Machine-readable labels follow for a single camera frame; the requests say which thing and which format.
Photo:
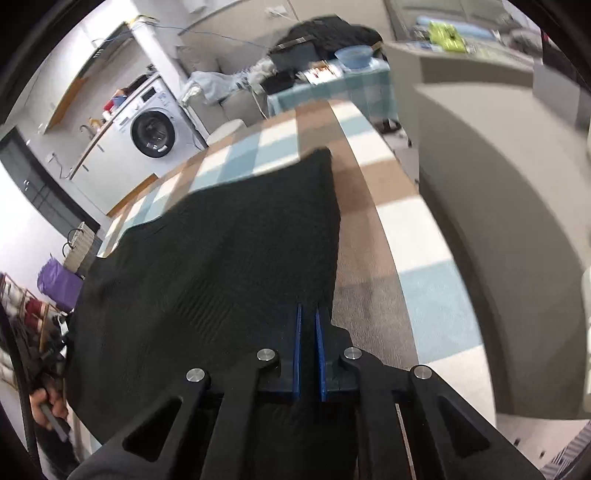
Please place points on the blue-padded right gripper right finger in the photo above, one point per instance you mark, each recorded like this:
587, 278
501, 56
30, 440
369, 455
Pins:
406, 424

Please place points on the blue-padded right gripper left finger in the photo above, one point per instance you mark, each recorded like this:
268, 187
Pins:
199, 428

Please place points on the black knitted sweater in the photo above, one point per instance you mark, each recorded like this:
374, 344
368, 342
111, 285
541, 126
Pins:
213, 279

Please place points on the light blue clothes pile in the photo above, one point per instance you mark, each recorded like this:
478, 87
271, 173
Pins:
213, 87

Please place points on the person's left hand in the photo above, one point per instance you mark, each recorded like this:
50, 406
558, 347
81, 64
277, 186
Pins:
50, 396

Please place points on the checkered bed cover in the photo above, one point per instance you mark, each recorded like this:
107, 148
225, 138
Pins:
399, 292

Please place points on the purple bag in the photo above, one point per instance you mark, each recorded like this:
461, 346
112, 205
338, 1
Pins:
59, 284

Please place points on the wooden shoe rack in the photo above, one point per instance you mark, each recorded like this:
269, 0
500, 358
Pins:
36, 328

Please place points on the woven basket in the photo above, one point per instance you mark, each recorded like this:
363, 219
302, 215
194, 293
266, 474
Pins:
78, 250

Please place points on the teal checkered side table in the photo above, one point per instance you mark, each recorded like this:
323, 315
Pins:
370, 89

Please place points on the grey sofa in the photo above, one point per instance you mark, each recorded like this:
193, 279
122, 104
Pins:
250, 108

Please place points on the blue plastic bowl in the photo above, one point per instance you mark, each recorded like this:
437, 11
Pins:
355, 57

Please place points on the white washing machine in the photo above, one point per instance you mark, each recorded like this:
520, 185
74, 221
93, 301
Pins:
151, 134

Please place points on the black open box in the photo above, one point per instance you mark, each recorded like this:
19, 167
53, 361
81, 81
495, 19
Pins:
289, 59

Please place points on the black jacket pile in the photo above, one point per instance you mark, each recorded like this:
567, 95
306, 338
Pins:
329, 34

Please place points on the green toy on shelf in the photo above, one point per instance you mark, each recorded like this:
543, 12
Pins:
447, 37

